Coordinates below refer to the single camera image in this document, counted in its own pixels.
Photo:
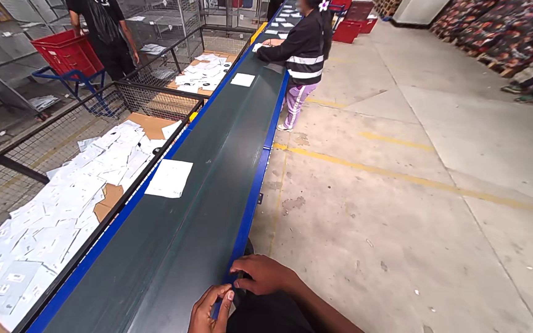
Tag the white pillar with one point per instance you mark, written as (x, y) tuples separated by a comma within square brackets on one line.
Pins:
[(419, 10)]

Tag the blue metal trolley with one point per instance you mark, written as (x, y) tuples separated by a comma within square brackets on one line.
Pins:
[(74, 88)]

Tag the person's left index finger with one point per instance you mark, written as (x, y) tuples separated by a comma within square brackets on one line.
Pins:
[(211, 296)]

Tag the large white packet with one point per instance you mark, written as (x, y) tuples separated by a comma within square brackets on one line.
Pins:
[(169, 178)]

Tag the pile of dark wrapped bundles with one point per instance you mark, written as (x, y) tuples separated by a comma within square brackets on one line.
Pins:
[(502, 34)]

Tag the white flower hair clip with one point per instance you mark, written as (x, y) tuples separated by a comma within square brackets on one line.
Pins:
[(324, 5)]

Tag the person's right index finger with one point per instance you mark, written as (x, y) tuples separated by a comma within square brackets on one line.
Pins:
[(244, 264)]

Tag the row of white packets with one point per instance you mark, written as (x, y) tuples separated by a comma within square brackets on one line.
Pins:
[(286, 25)]

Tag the blue-edged conveyor belt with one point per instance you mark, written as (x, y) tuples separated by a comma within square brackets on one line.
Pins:
[(211, 185)]

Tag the person's right thumb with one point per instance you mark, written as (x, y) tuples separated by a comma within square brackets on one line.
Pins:
[(244, 283)]

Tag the person's right hand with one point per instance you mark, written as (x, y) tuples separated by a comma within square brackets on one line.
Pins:
[(271, 275)]

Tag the person's left thumb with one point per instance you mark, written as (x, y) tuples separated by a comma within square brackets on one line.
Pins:
[(224, 310)]

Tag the person's left hand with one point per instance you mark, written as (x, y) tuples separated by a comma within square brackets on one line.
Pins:
[(204, 314)]

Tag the pile of brown bundles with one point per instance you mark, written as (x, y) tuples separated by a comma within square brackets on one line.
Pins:
[(387, 7)]

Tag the dark red plastic crate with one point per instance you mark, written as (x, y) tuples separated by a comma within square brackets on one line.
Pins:
[(360, 9)]

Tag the small white packet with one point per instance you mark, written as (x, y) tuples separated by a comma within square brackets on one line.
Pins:
[(243, 80)]

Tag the heap of white packets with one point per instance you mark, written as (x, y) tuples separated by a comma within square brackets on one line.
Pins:
[(206, 71), (70, 199)]

